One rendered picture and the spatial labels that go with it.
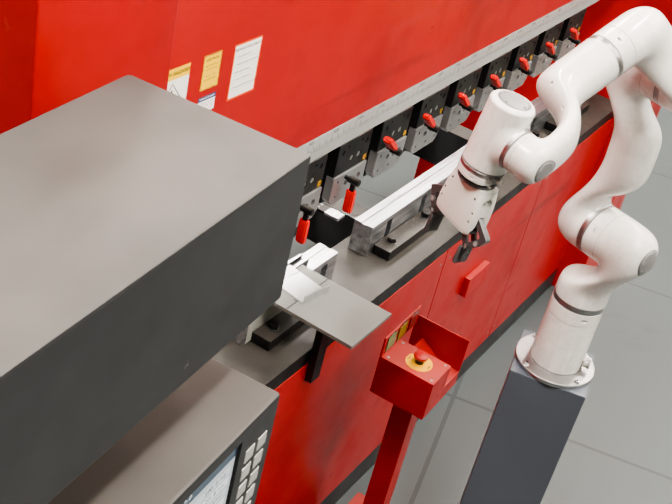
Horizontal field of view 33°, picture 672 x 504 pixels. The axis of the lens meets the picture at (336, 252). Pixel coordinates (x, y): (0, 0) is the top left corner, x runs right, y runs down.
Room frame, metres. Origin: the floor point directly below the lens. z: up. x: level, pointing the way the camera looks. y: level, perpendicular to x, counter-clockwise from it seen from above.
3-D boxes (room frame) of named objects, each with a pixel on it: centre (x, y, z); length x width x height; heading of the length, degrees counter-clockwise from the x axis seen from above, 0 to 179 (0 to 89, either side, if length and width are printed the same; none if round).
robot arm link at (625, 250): (2.12, -0.58, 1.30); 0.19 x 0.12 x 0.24; 47
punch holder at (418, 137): (2.74, -0.12, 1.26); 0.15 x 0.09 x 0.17; 154
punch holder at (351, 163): (2.38, 0.05, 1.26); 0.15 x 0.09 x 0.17; 154
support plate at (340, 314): (2.16, -0.01, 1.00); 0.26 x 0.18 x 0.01; 64
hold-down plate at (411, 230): (2.74, -0.18, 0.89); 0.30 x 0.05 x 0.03; 154
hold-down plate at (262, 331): (2.23, 0.06, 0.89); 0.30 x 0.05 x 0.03; 154
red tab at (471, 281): (3.08, -0.46, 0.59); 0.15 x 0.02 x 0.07; 154
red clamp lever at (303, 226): (2.15, 0.09, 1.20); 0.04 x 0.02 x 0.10; 64
